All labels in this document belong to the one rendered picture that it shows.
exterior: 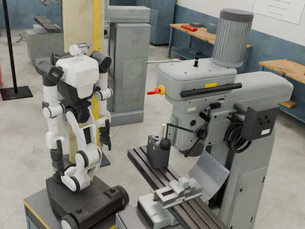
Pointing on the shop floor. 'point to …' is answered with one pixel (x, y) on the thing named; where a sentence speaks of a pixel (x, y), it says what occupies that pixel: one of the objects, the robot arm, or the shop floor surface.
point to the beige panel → (71, 29)
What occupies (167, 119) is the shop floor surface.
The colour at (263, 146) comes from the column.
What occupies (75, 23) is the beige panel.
